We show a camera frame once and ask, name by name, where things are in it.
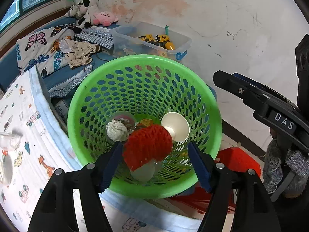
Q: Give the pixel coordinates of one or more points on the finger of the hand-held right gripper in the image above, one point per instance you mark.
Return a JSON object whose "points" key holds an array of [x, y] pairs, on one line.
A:
{"points": [[239, 89], [265, 88]]}

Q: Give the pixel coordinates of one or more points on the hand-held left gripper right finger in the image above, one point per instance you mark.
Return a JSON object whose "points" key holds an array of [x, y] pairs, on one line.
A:
{"points": [[200, 169]]}

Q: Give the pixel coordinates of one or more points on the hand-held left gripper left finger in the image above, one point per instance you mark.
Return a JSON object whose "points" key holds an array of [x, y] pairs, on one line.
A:
{"points": [[111, 166]]}

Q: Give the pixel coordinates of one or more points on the red knitted net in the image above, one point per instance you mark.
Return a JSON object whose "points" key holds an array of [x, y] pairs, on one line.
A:
{"points": [[147, 145]]}

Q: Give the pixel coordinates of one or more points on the green plastic basket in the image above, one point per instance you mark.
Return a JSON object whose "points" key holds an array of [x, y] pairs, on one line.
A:
{"points": [[144, 84]]}

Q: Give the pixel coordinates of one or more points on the person's right hand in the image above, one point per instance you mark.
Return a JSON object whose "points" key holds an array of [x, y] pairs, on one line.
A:
{"points": [[272, 154]]}

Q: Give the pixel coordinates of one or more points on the translucent plastic container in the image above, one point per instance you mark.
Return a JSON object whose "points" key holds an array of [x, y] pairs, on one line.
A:
{"points": [[142, 172]]}

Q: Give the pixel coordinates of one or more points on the red plastic stool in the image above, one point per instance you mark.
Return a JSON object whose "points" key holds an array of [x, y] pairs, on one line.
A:
{"points": [[239, 159]]}

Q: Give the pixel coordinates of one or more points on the white paper cup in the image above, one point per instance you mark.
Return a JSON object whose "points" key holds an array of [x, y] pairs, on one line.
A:
{"points": [[176, 125]]}

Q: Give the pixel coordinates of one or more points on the clear plastic cup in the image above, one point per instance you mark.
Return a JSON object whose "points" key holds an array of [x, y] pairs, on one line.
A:
{"points": [[129, 118]]}

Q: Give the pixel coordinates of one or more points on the yellow toy truck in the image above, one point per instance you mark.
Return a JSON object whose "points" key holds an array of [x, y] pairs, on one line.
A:
{"points": [[157, 38]]}

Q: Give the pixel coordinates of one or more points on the clear plastic dome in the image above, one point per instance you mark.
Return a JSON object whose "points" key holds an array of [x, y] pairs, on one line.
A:
{"points": [[9, 141]]}

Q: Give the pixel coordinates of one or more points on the beige printed cloth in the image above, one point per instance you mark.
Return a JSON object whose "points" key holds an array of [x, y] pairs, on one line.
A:
{"points": [[77, 53]]}

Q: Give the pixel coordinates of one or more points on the clear plastic storage box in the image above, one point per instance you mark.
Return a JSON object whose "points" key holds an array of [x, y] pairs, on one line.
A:
{"points": [[128, 35]]}

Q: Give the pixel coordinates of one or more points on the blue patterned cloth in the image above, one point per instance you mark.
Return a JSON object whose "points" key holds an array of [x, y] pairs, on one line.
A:
{"points": [[96, 35]]}

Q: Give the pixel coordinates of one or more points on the butterfly print pillow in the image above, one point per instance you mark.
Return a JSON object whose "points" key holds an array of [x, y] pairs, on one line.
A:
{"points": [[41, 46]]}

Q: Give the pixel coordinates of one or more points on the blue mattress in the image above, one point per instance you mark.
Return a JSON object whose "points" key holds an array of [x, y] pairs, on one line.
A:
{"points": [[7, 65]]}

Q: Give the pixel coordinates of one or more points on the pink plush toy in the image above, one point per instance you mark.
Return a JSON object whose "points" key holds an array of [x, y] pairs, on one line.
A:
{"points": [[105, 18]]}

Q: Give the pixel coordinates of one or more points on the black and white plush toy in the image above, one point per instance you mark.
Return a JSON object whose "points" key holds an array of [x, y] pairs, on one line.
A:
{"points": [[83, 12]]}

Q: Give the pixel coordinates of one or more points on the window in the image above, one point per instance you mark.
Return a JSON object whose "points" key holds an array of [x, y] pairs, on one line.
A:
{"points": [[29, 0]]}

